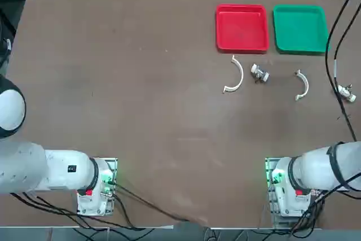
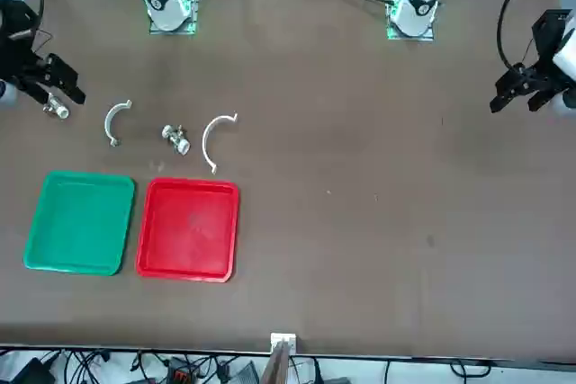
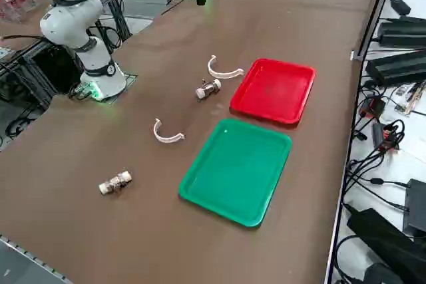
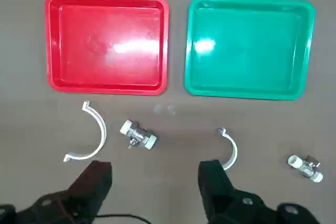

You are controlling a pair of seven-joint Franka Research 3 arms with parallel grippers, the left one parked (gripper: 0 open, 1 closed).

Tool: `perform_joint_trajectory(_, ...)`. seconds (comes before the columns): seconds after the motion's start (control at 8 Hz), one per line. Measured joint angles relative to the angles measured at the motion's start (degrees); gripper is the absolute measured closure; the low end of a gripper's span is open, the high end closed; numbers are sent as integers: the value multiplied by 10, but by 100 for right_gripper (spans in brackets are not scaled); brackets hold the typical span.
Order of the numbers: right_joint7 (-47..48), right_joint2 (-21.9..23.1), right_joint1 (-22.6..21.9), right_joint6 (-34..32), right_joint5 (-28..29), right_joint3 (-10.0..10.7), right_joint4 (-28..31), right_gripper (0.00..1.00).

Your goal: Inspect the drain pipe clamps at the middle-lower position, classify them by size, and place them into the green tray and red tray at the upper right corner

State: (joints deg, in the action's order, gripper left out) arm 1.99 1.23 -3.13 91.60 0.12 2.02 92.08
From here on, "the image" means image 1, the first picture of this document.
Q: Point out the white-capped metal pipe fitting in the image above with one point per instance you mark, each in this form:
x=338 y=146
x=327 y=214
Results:
x=346 y=92
x=260 y=73

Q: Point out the large white pipe clamp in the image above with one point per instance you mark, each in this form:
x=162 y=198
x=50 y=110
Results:
x=241 y=74

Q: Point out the green plastic tray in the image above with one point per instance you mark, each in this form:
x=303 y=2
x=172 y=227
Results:
x=300 y=29

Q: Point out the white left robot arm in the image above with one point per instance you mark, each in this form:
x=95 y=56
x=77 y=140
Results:
x=25 y=167

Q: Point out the red plastic tray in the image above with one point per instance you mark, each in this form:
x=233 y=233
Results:
x=241 y=30

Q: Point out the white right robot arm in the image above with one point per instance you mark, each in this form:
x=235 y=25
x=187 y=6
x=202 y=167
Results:
x=310 y=170

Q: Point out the small white pipe clamp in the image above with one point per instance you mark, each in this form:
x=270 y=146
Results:
x=306 y=84

